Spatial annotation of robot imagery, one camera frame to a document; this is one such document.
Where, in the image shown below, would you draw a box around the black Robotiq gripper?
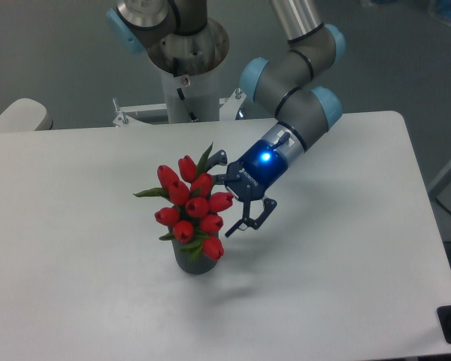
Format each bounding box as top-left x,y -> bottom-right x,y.
205,139 -> 288,238

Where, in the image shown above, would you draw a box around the red tulip bouquet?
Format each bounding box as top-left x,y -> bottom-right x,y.
135,146 -> 234,261

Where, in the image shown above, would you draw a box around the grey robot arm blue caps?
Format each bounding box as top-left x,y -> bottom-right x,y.
106,1 -> 346,229

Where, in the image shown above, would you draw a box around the dark grey ribbed vase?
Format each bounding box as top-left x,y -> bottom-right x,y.
171,229 -> 219,275

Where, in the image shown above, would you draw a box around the beige chair back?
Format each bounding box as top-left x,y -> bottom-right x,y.
0,98 -> 53,134

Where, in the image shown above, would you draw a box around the white metal base frame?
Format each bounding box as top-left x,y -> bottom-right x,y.
112,88 -> 247,127

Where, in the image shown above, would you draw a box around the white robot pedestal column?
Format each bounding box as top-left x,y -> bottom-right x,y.
160,69 -> 220,124

